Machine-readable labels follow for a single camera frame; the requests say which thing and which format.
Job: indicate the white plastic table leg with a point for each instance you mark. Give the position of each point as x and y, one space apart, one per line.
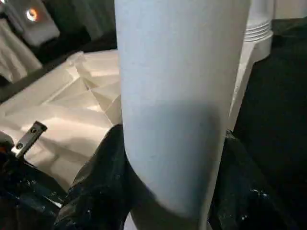
257 24
172 72

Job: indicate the white plastic table top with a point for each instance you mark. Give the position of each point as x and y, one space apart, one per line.
72 107

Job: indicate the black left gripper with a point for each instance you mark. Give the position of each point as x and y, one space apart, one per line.
31 137

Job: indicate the black mat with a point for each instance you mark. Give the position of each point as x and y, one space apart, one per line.
275 107

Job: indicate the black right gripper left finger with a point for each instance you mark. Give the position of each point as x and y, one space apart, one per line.
96 187

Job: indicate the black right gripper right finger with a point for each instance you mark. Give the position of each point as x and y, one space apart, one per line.
244 196

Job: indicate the white computer case glowing fans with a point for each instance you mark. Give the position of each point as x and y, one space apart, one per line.
40 26

